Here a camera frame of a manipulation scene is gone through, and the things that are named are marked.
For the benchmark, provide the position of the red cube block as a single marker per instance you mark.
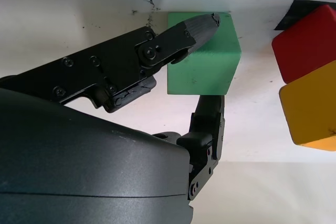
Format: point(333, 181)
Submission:
point(307, 45)

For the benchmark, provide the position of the yellow cube block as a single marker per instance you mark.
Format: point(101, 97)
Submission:
point(312, 111)

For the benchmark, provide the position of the green cube block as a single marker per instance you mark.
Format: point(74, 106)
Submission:
point(207, 72)

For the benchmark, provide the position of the black tape strip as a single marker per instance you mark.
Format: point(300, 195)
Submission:
point(291, 16)

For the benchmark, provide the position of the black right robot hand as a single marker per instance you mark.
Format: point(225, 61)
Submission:
point(78, 161)

